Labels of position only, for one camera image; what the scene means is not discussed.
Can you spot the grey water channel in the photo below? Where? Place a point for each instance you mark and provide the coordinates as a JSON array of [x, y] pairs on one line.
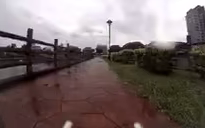
[[10, 71]]

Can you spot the dark wooden fence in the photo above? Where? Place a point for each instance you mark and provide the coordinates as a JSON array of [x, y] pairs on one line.
[[29, 50]]

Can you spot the row of green bushes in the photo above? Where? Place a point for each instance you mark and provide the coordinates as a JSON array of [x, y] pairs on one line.
[[156, 58]]

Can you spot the tall grey building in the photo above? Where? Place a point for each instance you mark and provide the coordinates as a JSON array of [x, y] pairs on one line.
[[200, 24]]

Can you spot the tall lamp post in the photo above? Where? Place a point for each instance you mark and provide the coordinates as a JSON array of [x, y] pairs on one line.
[[109, 36]]

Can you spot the robot's own part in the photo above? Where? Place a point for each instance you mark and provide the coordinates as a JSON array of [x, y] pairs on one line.
[[67, 124], [138, 125]]

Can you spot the distant low buildings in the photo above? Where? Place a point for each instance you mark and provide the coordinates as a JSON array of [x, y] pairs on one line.
[[130, 46]]

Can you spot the grass strip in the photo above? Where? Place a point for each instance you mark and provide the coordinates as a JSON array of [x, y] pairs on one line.
[[176, 93]]

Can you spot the red paved path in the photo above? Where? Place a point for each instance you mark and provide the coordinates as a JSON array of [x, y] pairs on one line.
[[86, 96]]

